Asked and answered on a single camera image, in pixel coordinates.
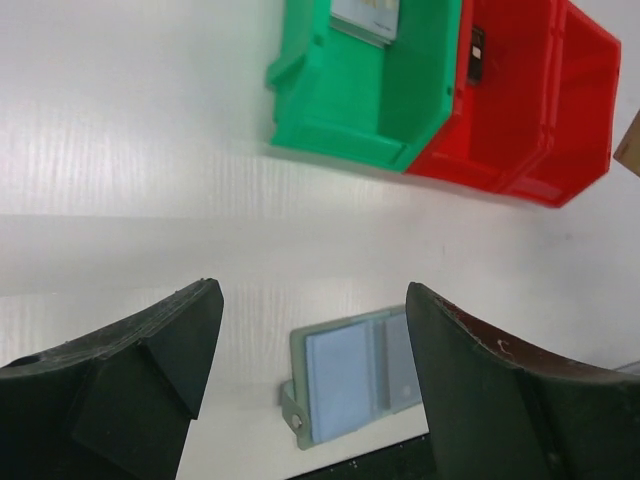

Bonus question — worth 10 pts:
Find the silver grey card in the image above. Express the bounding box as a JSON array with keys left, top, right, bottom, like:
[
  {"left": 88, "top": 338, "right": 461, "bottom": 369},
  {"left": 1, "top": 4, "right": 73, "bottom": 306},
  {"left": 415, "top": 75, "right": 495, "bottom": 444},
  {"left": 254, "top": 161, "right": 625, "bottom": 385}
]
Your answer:
[{"left": 330, "top": 0, "right": 400, "bottom": 48}]

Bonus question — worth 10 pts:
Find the right red plastic bin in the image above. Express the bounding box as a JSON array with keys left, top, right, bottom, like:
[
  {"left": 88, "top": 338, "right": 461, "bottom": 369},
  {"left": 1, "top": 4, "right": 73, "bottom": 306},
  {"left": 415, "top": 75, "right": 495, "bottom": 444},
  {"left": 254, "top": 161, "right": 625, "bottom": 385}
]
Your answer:
[{"left": 498, "top": 1, "right": 621, "bottom": 208}]

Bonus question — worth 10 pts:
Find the green plastic bin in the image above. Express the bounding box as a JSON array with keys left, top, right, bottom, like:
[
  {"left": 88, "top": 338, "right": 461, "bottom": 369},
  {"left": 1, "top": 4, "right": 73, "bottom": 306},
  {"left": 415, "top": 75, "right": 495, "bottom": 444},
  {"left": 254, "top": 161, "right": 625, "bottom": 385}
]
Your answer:
[{"left": 266, "top": 1, "right": 464, "bottom": 172}]

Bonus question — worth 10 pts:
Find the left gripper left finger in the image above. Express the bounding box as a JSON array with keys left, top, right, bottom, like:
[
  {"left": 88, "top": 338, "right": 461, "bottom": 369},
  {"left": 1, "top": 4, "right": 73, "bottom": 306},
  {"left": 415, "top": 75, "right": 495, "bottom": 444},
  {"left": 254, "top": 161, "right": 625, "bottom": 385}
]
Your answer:
[{"left": 1, "top": 279, "right": 224, "bottom": 479}]

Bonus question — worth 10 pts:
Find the black card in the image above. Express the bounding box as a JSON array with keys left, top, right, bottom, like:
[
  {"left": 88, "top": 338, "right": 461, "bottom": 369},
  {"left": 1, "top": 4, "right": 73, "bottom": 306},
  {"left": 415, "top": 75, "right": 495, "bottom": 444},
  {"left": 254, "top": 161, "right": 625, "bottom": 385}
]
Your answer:
[{"left": 467, "top": 26, "right": 486, "bottom": 85}]

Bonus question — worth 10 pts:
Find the red plastic bin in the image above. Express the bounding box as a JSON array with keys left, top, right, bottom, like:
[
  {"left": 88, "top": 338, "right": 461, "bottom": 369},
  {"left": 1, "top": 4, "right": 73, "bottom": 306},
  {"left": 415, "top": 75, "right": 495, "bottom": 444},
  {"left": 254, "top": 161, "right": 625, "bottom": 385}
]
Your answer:
[
  {"left": 407, "top": 1, "right": 564, "bottom": 193},
  {"left": 498, "top": 1, "right": 621, "bottom": 208}
]

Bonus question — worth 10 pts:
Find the green card holder wallet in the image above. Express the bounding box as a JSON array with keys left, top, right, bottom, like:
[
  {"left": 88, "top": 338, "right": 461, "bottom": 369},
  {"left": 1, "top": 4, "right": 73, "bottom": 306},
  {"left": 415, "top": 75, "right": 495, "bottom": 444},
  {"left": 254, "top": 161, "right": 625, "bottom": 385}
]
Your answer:
[{"left": 280, "top": 305, "right": 422, "bottom": 450}]

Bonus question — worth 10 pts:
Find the middle red plastic bin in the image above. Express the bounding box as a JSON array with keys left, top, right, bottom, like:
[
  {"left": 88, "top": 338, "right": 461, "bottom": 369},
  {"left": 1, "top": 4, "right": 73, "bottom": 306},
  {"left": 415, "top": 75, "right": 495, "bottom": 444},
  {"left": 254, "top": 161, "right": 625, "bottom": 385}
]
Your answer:
[{"left": 407, "top": 1, "right": 564, "bottom": 193}]

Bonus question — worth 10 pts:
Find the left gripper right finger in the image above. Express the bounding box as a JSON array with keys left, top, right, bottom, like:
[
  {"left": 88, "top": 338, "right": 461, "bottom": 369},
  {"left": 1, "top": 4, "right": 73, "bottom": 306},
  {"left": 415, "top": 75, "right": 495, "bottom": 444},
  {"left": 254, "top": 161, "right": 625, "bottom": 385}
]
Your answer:
[{"left": 405, "top": 283, "right": 639, "bottom": 479}]

